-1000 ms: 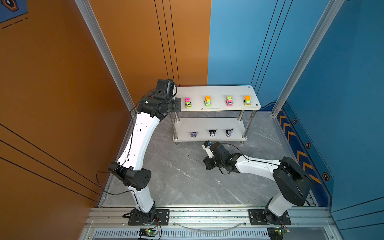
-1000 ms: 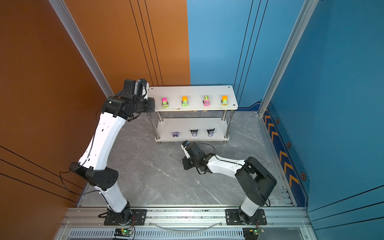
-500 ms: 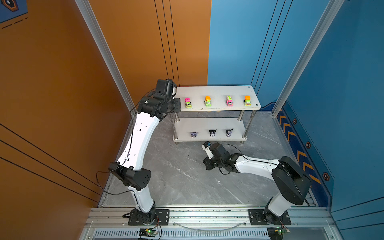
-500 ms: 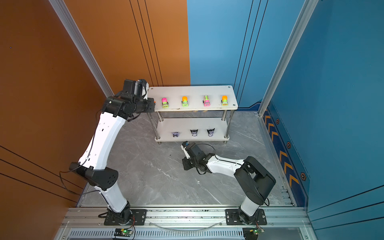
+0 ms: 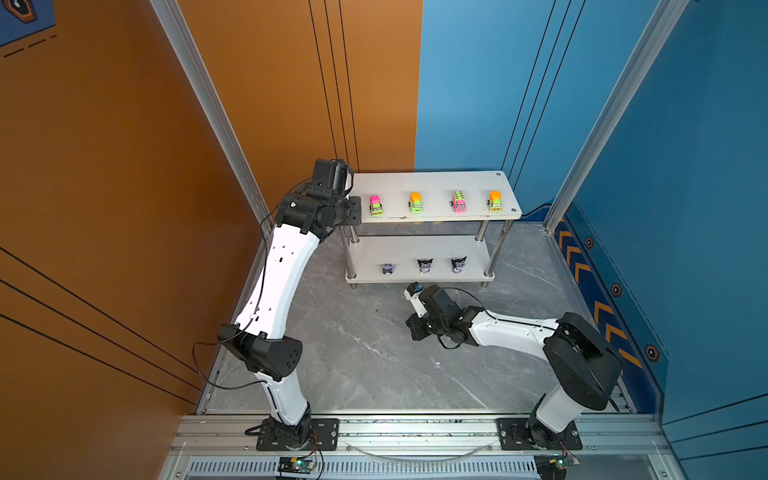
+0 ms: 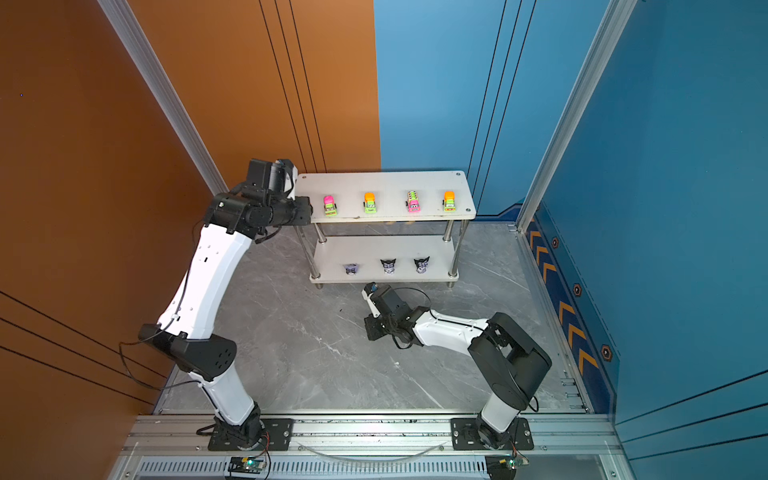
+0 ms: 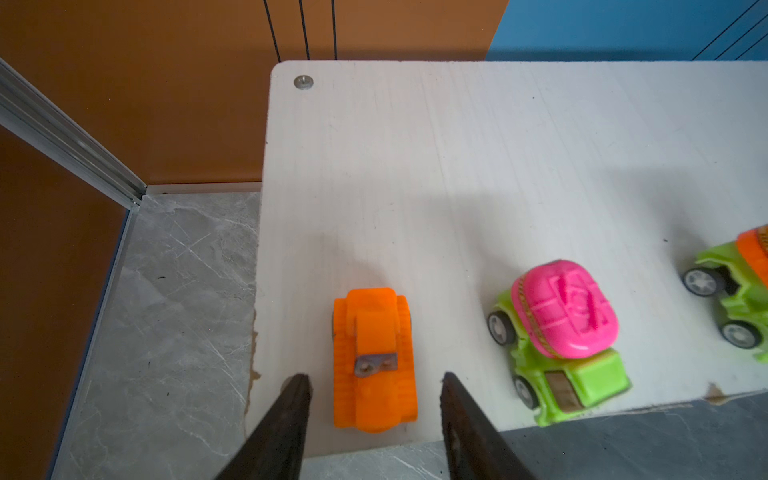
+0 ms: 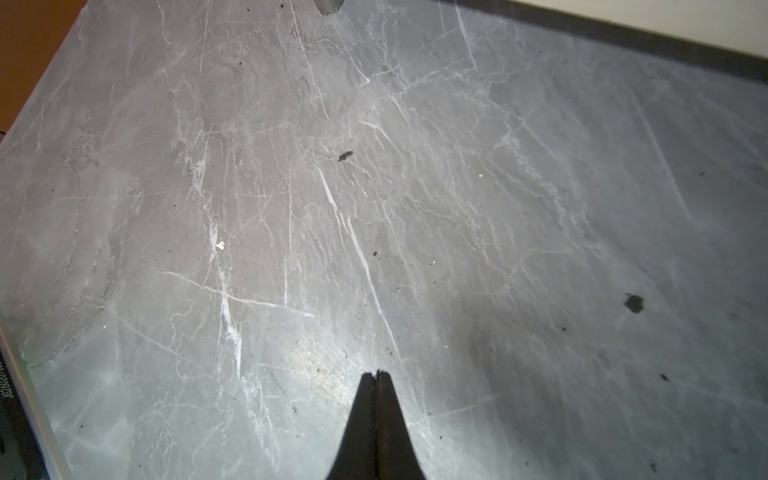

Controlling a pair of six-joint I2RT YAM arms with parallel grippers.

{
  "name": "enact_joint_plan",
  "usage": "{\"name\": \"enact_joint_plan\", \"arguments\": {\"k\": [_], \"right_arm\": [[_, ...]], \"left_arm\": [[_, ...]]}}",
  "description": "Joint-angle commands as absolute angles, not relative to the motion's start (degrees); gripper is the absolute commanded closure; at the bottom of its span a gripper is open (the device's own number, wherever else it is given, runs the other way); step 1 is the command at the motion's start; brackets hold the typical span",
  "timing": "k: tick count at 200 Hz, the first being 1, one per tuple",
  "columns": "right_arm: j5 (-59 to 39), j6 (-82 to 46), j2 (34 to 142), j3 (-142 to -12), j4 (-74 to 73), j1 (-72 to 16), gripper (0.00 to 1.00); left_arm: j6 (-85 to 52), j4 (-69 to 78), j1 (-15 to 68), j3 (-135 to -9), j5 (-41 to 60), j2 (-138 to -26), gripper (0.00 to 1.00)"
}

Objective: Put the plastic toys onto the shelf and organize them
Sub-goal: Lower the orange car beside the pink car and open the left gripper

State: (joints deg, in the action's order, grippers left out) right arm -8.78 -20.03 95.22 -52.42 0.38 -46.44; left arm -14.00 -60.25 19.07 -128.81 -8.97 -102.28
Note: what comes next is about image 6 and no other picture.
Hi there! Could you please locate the right circuit board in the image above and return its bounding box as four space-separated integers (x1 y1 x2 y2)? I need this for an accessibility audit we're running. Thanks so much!
484 456 530 480

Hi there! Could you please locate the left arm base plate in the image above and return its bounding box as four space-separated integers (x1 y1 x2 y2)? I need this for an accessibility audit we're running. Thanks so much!
198 418 294 452

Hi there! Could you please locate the green orange toy truck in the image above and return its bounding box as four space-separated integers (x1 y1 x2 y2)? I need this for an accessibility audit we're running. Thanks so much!
363 192 377 215

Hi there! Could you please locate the black purple Kuromi figure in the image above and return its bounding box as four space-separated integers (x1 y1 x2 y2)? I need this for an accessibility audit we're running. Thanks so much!
414 256 430 274

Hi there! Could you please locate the left aluminium corner post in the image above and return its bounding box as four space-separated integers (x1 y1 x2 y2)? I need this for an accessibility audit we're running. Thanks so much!
98 0 228 194

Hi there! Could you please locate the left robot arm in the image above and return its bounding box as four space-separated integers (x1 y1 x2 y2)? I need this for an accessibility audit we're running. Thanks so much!
138 159 313 450

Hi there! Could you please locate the aluminium corner post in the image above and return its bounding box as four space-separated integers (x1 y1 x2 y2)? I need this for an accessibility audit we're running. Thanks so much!
516 0 637 235
98 0 228 194

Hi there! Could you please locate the white two-tier shelf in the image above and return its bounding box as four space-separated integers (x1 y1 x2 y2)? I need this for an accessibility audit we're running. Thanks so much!
296 171 476 287

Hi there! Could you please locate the left circuit board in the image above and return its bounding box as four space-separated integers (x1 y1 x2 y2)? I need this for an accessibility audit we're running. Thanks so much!
225 456 269 479

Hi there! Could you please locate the orange green toy car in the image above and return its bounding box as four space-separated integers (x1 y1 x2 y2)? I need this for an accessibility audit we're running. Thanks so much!
442 191 457 212

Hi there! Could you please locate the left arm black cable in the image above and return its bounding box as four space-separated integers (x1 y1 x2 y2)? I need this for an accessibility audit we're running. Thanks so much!
117 263 205 392

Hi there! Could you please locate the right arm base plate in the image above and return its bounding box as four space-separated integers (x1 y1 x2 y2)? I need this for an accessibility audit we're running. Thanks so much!
450 417 535 451

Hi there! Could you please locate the right aluminium corner post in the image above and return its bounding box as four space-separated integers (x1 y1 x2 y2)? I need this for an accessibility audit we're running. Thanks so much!
516 0 637 235

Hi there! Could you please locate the purple black figure toy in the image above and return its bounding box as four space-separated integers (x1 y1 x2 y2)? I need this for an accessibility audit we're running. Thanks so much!
380 259 396 275

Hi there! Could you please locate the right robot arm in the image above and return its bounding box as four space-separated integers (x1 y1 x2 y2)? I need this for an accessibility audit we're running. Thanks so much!
362 282 552 450

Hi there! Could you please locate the circuit board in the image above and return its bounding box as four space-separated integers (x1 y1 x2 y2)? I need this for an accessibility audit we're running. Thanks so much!
225 456 269 479
484 456 530 480

